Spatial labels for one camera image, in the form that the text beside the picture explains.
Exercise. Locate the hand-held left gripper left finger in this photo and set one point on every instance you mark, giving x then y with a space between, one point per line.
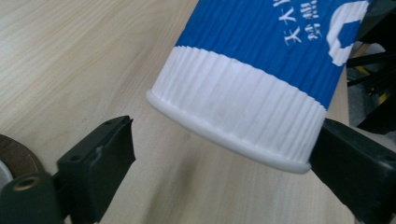
99 161

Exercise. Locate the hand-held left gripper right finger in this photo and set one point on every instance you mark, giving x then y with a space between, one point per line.
358 168

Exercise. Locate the blue ribbed paper cup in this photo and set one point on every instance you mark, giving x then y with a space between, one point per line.
249 77

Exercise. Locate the black metal stand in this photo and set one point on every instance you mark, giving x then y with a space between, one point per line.
373 58

